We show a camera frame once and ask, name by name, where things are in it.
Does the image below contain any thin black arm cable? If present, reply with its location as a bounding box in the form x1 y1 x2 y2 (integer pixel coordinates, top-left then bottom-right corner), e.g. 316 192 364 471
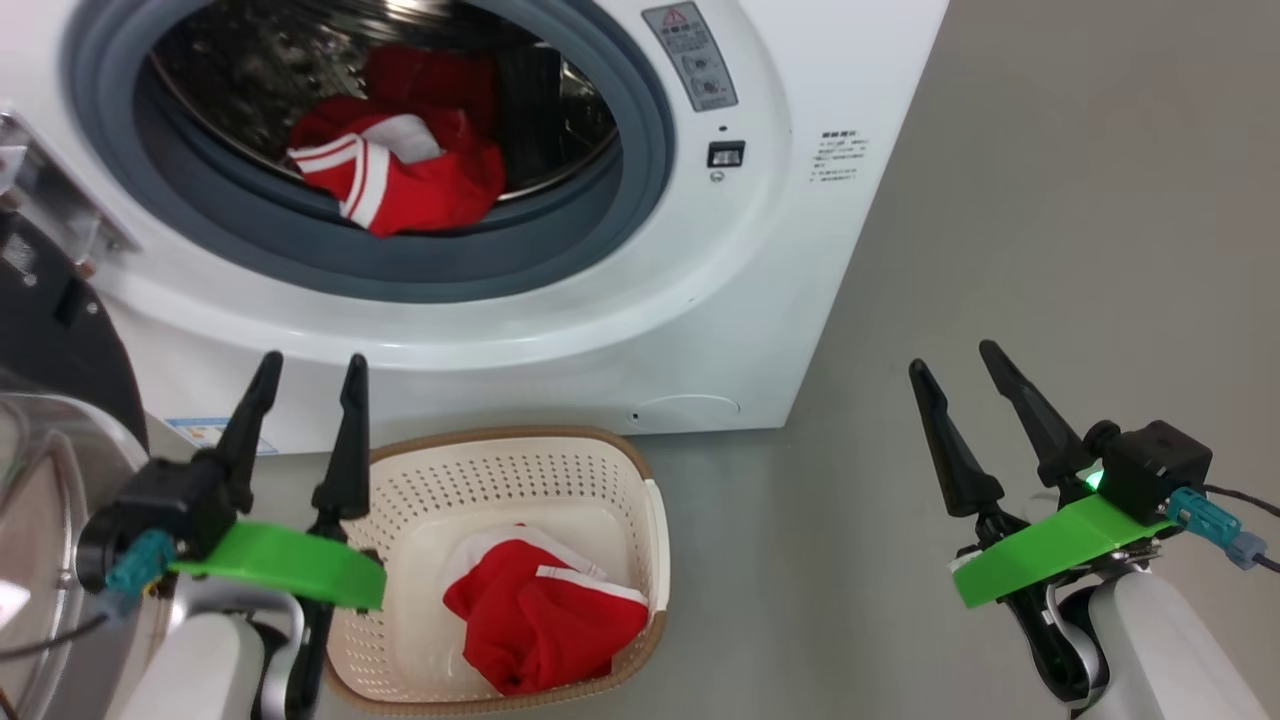
1200 484 1280 576
0 610 111 661

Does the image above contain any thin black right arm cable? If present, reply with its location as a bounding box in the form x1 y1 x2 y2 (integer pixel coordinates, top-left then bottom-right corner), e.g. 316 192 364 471
1200 484 1280 576

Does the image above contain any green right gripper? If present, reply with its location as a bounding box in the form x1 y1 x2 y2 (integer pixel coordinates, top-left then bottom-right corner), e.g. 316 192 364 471
908 340 1176 711

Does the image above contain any white front-load washing machine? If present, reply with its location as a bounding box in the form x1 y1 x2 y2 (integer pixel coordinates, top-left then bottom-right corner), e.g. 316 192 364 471
0 0 951 456

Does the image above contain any dark round glass washer door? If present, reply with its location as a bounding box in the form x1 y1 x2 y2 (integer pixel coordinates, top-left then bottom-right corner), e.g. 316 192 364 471
0 110 181 720

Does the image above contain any grey warning pictogram sticker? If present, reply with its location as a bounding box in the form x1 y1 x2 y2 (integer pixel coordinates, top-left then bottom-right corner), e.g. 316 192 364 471
642 2 739 113

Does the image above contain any teal camera cable connector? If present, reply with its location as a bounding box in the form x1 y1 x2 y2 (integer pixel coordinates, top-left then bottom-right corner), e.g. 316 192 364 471
100 530 179 621
1165 487 1266 571

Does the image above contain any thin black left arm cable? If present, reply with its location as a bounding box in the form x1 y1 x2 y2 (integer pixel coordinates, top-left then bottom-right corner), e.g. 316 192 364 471
0 610 111 661

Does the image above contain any cream perforated laundry basket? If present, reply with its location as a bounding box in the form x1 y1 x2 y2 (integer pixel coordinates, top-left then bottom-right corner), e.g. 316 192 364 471
325 427 671 715

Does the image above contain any red garment with white band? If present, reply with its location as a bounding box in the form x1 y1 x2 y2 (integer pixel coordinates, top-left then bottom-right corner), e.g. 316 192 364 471
443 525 651 698

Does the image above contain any teal left camera cable connector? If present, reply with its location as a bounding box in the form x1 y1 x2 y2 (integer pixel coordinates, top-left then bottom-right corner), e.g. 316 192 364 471
100 530 179 621

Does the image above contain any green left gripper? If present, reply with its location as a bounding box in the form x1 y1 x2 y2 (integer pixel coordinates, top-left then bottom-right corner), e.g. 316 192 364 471
170 350 388 720

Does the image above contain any teal right camera cable connector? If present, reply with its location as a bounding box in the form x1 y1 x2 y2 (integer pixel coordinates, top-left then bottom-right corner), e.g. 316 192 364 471
1165 487 1266 571

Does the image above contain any blue energy label sticker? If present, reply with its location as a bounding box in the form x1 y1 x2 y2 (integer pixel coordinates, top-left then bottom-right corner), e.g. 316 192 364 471
165 417 276 456

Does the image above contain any red garment with white stripes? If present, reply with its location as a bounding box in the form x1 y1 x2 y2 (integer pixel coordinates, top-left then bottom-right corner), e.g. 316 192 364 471
287 45 508 238

